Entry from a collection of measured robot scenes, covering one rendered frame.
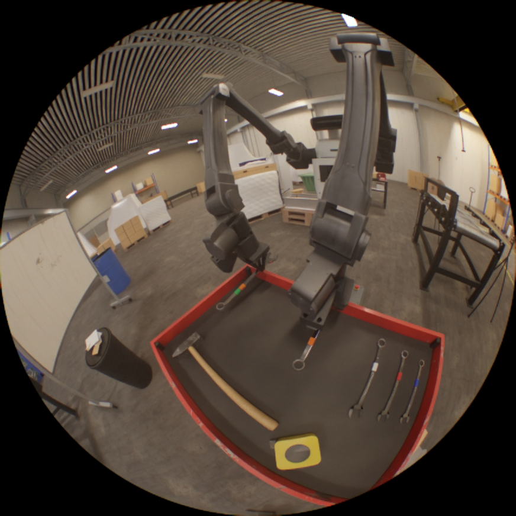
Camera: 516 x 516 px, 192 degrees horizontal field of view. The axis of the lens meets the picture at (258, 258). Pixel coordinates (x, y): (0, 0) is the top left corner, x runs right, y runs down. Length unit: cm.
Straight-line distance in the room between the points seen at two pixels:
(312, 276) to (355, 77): 30
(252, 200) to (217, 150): 319
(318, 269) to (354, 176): 13
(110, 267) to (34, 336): 225
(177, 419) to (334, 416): 138
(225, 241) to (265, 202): 339
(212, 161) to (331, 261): 33
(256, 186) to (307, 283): 337
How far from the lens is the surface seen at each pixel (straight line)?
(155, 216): 723
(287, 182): 458
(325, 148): 82
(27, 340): 214
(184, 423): 157
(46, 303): 231
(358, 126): 23
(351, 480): 46
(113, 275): 365
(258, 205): 363
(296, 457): 36
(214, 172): 37
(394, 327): 48
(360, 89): 26
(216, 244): 33
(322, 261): 23
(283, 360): 40
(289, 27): 980
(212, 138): 43
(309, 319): 26
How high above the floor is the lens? 128
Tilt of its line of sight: 34 degrees down
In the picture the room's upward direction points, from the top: 14 degrees counter-clockwise
